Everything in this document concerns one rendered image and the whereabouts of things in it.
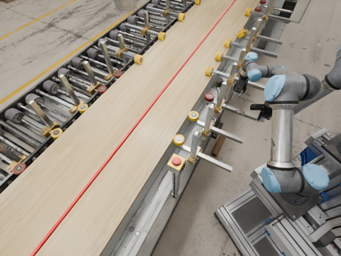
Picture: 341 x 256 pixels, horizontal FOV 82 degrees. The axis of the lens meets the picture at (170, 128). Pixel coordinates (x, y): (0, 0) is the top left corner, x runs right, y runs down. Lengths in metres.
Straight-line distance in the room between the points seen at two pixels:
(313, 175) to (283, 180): 0.13
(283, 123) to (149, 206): 1.04
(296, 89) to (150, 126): 0.95
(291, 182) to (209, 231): 1.27
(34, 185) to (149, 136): 0.79
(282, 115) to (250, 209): 1.24
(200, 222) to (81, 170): 1.25
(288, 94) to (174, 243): 1.63
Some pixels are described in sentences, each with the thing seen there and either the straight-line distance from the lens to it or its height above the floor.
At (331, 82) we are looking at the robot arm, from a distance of 1.24.
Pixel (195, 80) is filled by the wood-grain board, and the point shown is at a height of 0.90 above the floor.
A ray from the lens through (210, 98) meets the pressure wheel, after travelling 1.68.
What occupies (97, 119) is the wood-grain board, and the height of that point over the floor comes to 0.90.
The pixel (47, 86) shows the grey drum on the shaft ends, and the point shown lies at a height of 0.84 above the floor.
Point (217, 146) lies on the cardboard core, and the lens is 2.39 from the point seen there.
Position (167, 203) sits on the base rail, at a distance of 1.45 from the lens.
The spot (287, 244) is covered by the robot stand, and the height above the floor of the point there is 0.95.
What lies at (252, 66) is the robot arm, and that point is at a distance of 1.38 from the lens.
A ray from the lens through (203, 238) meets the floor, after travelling 2.13.
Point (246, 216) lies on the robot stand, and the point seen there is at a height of 0.21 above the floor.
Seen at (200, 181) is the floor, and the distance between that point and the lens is 2.26.
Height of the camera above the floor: 2.10
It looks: 55 degrees down
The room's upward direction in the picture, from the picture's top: 1 degrees counter-clockwise
